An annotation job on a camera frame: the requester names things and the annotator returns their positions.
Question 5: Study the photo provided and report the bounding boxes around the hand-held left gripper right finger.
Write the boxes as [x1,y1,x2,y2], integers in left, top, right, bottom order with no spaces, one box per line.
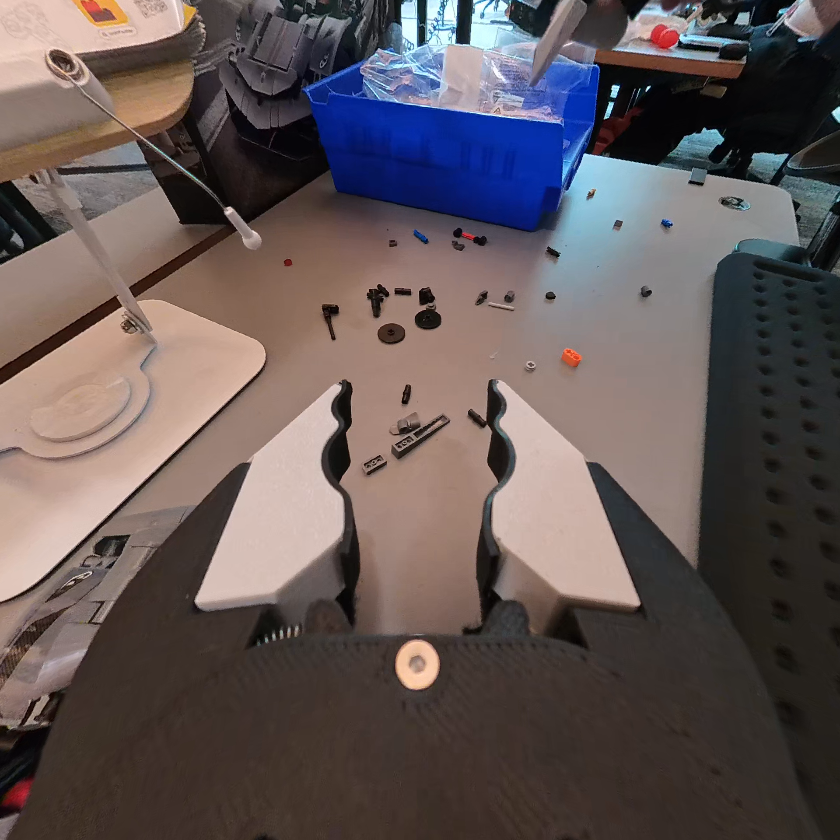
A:
[476,378,642,635]

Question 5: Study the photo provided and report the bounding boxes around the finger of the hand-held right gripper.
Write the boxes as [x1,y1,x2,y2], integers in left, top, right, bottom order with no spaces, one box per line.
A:
[528,0,589,88]

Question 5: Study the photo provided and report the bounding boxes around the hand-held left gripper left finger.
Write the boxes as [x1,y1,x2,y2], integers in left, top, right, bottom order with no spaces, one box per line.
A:
[194,378,362,621]

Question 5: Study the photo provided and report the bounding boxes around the blue plastic bin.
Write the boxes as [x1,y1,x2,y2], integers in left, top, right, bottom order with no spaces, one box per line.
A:
[305,49,601,232]

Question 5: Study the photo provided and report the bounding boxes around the white metal book stand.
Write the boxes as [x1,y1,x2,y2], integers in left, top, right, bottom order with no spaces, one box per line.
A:
[0,49,266,605]

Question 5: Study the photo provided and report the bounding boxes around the lego car model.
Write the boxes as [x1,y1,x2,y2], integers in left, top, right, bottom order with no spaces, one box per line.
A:
[0,505,198,729]

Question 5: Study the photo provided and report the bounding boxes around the lego instruction booklet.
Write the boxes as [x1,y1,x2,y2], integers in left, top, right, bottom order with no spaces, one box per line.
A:
[0,0,206,78]

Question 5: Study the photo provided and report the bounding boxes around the scattered small lego pieces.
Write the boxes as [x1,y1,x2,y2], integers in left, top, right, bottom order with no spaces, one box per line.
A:
[282,167,710,476]

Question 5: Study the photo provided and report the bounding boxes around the black lego set box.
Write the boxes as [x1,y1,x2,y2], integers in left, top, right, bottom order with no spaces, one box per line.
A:
[138,0,401,227]

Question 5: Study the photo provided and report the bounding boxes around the black perforated pad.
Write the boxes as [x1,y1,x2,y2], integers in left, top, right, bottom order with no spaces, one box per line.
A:
[699,239,840,840]

